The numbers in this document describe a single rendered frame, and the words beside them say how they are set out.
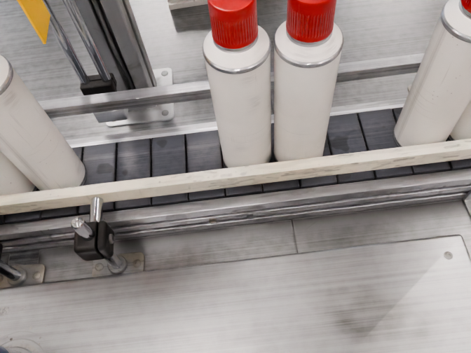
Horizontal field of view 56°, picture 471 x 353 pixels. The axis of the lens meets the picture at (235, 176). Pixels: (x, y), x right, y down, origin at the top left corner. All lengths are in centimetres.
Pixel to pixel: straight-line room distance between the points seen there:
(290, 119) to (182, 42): 31
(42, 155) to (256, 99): 20
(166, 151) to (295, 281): 20
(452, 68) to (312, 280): 21
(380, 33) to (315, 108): 31
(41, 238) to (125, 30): 24
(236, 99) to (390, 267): 21
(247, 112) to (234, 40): 7
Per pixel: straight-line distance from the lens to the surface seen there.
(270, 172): 43
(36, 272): 53
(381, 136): 50
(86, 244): 42
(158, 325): 42
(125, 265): 49
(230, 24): 32
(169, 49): 66
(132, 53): 53
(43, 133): 43
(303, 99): 37
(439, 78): 41
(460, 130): 50
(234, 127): 39
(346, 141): 49
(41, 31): 35
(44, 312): 46
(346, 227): 50
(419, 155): 46
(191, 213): 46
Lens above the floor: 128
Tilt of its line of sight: 61 degrees down
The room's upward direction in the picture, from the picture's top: 9 degrees counter-clockwise
